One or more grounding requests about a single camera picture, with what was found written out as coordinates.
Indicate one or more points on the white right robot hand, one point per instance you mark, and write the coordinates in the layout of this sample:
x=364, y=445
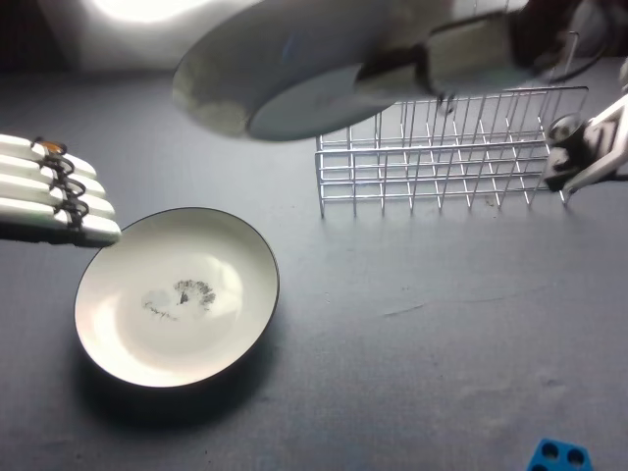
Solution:
x=466, y=54

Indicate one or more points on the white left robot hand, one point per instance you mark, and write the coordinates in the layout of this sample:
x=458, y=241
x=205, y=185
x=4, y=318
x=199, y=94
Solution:
x=29, y=196

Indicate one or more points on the white plate with dark rim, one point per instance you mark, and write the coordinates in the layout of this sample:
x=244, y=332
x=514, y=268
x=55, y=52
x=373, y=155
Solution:
x=275, y=64
x=176, y=304

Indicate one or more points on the white cloth backdrop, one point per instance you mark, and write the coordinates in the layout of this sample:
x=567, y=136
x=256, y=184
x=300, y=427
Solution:
x=147, y=29

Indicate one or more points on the grey table cloth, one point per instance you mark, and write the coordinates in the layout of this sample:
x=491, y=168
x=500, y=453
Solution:
x=417, y=319

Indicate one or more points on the blue pentagon block with holes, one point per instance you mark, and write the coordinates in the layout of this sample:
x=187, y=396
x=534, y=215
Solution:
x=561, y=458

